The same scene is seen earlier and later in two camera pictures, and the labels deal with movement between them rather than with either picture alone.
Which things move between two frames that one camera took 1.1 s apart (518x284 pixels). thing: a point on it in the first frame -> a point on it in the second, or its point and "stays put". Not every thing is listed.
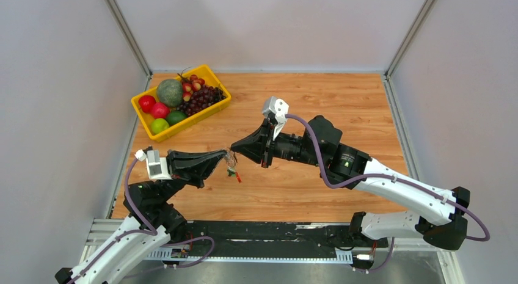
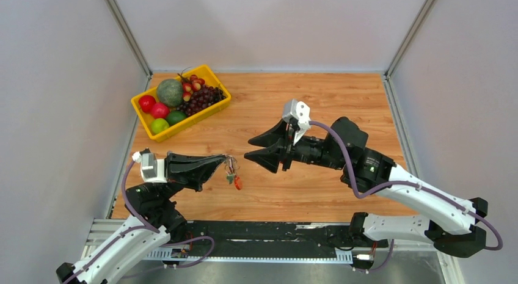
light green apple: x=159 y=125 stays put
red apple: x=146 y=102 stays put
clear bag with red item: x=231 y=160 -> x=238 y=182
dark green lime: x=175 y=116 stays put
